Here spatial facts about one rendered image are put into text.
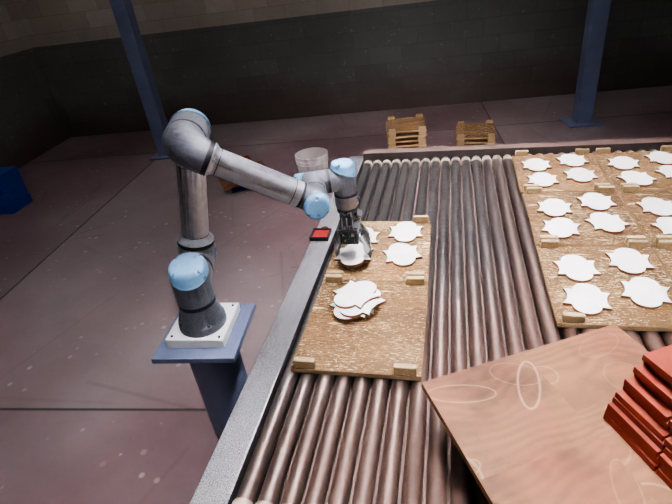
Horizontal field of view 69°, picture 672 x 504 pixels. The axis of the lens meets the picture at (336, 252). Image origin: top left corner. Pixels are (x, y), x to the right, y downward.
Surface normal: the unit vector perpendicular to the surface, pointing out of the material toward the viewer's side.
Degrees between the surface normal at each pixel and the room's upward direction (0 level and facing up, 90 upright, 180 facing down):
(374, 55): 90
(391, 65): 90
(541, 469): 0
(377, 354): 0
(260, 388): 0
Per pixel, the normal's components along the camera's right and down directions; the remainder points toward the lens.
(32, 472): -0.11, -0.84
